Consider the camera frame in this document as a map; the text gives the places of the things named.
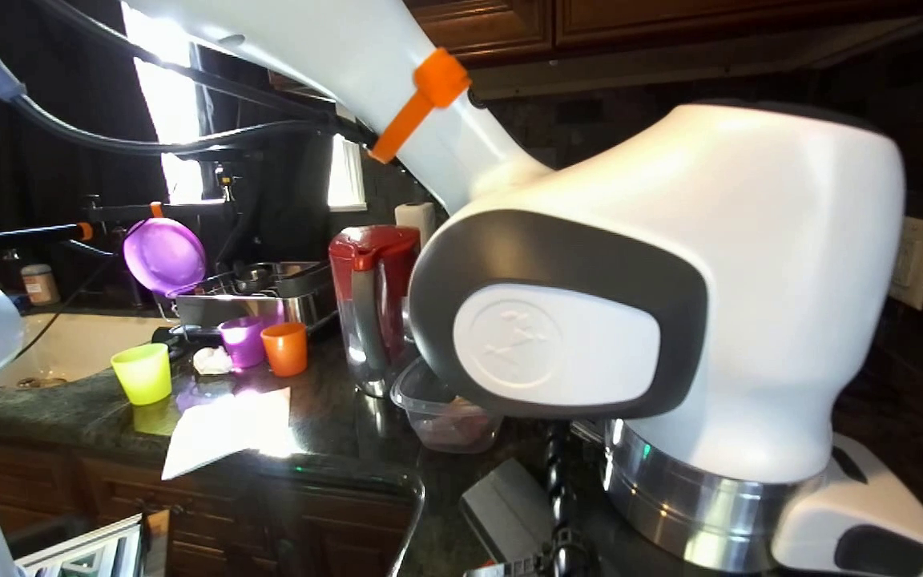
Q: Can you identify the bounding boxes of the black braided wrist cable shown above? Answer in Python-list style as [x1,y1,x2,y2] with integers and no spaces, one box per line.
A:
[539,421,574,577]

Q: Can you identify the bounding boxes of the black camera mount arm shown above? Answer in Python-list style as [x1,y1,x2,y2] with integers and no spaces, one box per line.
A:
[0,184,234,251]

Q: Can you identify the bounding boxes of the purple plastic cup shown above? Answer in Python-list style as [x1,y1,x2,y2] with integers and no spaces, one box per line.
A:
[215,313,273,374]

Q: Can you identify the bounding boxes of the white light switch plate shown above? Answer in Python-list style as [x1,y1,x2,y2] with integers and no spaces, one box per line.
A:
[888,214,923,313]

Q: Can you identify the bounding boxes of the clear pitcher with red lid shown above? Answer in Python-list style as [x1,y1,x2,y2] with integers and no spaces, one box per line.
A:
[326,221,425,398]

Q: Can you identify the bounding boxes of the clear plastic bowl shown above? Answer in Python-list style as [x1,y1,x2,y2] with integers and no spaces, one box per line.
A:
[387,354,503,457]

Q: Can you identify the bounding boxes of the silver metal tray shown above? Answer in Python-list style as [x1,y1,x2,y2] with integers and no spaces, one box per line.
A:
[174,259,340,332]

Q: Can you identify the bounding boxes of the white green striped box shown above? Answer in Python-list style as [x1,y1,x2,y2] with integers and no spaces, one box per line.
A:
[9,508,151,577]

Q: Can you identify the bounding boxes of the white paper sheet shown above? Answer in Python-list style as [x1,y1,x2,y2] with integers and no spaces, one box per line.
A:
[157,385,305,483]

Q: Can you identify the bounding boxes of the white paper towel roll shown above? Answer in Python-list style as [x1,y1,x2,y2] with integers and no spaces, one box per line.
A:
[391,199,440,251]

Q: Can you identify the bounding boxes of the chrome metal appliance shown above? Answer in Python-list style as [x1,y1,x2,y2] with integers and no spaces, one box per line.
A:
[458,457,555,577]

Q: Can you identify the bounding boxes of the wooden lower cabinet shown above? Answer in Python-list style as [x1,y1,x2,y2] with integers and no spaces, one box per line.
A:
[0,425,425,577]

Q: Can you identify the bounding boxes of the bright window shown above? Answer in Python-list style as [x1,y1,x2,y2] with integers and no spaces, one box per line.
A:
[121,0,370,212]

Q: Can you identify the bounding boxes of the small white object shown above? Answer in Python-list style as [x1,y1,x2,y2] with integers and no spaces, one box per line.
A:
[190,343,234,378]

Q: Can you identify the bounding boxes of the orange strap on arm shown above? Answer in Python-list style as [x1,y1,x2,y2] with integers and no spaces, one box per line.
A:
[366,47,472,165]

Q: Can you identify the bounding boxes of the purple plastic plate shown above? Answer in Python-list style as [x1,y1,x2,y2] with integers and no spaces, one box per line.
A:
[121,214,209,301]

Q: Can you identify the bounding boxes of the small glass jar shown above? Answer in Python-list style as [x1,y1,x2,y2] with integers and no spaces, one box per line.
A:
[21,262,60,312]

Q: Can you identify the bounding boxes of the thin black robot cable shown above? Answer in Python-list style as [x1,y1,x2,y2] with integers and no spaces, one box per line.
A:
[0,0,380,162]

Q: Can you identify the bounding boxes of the green plastic cup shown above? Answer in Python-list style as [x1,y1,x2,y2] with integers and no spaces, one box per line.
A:
[109,343,176,408]

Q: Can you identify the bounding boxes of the orange plastic cup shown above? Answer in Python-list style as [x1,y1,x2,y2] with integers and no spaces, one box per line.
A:
[261,319,312,378]

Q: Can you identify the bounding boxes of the dark wood upper cabinet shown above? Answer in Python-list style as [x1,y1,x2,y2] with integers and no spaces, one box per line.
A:
[406,0,923,98]

